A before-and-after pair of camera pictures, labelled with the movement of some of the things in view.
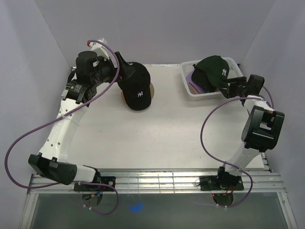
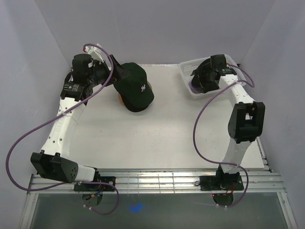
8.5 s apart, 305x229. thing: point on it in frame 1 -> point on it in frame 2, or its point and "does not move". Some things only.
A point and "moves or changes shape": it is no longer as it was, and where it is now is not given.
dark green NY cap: [217, 69] moves or changes shape
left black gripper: [125, 70] does not move
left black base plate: [108, 180] does not move
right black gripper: [229, 92] -> [212, 70]
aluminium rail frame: [155, 182] does not move
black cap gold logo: [199, 77] does not move
